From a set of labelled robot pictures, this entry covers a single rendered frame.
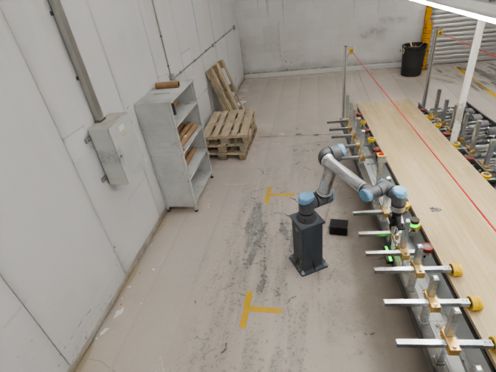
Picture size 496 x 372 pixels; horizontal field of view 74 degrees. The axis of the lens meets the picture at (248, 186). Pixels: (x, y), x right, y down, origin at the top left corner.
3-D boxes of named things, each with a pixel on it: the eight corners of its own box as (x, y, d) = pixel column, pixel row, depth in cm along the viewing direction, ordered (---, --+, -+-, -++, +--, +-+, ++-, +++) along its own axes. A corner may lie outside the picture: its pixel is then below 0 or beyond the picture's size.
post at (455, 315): (435, 365, 187) (455, 312, 161) (433, 359, 190) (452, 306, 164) (442, 365, 186) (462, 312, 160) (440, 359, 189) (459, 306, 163)
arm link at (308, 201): (295, 208, 320) (294, 193, 311) (311, 202, 325) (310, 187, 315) (303, 217, 308) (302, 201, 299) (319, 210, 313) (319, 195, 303)
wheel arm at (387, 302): (384, 307, 195) (384, 302, 193) (382, 302, 198) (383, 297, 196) (476, 306, 188) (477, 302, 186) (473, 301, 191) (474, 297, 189)
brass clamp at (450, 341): (447, 356, 169) (449, 350, 166) (437, 331, 180) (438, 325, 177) (460, 356, 168) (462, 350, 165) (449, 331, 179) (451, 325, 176)
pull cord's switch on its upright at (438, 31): (422, 114, 462) (438, 28, 402) (418, 111, 474) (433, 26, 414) (429, 114, 460) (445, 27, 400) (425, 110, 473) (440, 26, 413)
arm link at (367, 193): (311, 148, 265) (368, 193, 214) (325, 144, 269) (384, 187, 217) (311, 160, 272) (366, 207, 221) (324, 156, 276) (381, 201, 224)
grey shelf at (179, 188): (167, 211, 463) (133, 104, 378) (187, 177, 536) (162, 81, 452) (197, 212, 454) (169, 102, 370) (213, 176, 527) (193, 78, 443)
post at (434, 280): (419, 330, 210) (433, 279, 184) (417, 325, 213) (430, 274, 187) (425, 330, 210) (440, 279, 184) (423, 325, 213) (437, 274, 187)
